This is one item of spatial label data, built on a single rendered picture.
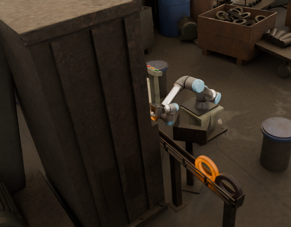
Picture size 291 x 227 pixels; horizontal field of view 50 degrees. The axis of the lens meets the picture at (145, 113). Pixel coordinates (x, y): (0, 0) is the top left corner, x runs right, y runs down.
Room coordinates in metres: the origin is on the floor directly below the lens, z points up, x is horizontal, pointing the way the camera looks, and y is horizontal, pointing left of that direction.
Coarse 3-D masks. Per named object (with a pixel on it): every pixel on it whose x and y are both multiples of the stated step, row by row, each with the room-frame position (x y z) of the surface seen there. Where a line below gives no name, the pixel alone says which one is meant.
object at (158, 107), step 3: (153, 105) 2.14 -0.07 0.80; (156, 105) 2.14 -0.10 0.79; (159, 105) 2.13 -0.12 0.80; (162, 105) 2.18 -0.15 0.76; (153, 108) 2.12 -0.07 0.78; (156, 108) 2.09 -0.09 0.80; (159, 108) 2.11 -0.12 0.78; (162, 108) 2.15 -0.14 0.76; (165, 108) 2.16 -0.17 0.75; (153, 111) 2.11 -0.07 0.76; (156, 111) 2.10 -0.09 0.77; (159, 111) 2.11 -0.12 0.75; (162, 111) 2.15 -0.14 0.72; (165, 111) 2.14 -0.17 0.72; (156, 114) 2.09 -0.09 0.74
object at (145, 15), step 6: (144, 6) 5.18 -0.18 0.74; (144, 12) 4.94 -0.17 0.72; (150, 12) 5.06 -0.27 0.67; (144, 18) 4.93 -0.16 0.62; (150, 18) 5.05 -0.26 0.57; (144, 24) 4.92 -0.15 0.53; (150, 24) 5.03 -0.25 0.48; (144, 30) 4.90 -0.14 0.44; (150, 30) 5.03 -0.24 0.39; (144, 36) 4.90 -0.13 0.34; (150, 36) 5.02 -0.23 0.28; (144, 42) 4.89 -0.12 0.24; (150, 42) 5.01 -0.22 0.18; (144, 48) 4.88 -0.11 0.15; (150, 48) 5.01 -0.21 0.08
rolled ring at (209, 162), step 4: (200, 156) 1.52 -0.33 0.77; (204, 156) 1.50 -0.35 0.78; (196, 160) 1.53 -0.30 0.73; (200, 160) 1.50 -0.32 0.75; (204, 160) 1.47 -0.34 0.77; (208, 160) 1.46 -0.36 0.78; (196, 164) 1.53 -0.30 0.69; (200, 164) 1.53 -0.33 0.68; (208, 164) 1.44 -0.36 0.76; (212, 164) 1.43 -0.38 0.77; (200, 168) 1.52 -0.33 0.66; (212, 168) 1.41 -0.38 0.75; (216, 168) 1.42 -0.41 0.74; (204, 172) 1.50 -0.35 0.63; (212, 172) 1.41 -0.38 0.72; (216, 172) 1.40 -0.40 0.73; (208, 176) 1.46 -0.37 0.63; (212, 176) 1.41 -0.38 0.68; (216, 176) 1.39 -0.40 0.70; (208, 180) 1.44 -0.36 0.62; (212, 180) 1.41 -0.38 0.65
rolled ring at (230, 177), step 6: (222, 174) 1.35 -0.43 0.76; (228, 174) 1.33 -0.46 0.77; (216, 180) 1.37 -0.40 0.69; (228, 180) 1.30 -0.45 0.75; (234, 180) 1.29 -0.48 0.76; (222, 186) 1.36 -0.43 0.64; (234, 186) 1.26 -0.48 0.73; (240, 186) 1.26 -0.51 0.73; (228, 192) 1.32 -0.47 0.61; (240, 192) 1.24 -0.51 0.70; (234, 198) 1.26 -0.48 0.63
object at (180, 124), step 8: (176, 120) 2.03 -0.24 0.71; (176, 128) 1.92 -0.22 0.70; (184, 128) 1.90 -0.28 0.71; (192, 128) 2.03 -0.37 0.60; (200, 128) 2.03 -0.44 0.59; (208, 128) 1.91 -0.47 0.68; (176, 136) 1.93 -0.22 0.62; (184, 136) 1.90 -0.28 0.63; (192, 136) 1.88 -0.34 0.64; (200, 136) 1.85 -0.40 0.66; (208, 136) 1.92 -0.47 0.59; (192, 144) 1.95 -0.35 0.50; (192, 152) 1.95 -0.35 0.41; (184, 176) 2.08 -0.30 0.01; (192, 176) 1.95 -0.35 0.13; (184, 184) 1.98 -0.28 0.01; (192, 184) 1.95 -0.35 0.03; (200, 184) 1.96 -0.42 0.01
